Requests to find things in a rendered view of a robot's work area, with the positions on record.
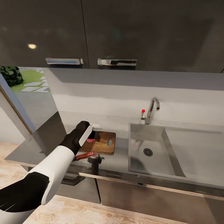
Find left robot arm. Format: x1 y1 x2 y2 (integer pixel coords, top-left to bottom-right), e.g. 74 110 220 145
0 122 102 224

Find parer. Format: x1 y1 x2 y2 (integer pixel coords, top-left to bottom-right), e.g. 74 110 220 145
73 152 94 160

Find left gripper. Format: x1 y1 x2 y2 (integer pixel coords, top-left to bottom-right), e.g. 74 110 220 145
88 130 99 139

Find cutting board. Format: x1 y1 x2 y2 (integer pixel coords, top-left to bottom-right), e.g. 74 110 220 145
79 131 116 154

